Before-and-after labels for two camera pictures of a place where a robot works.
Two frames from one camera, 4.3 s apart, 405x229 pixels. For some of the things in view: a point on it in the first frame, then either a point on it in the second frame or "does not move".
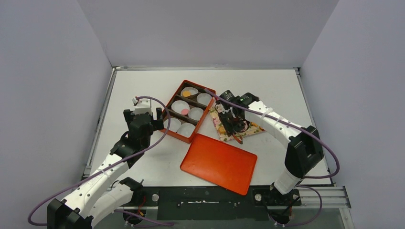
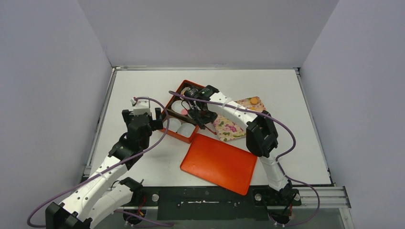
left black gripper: x=156 y=124 does not move
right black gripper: x=232 y=123 to x=201 y=114
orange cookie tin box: x=187 y=109 does not move
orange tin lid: x=220 y=164 does not move
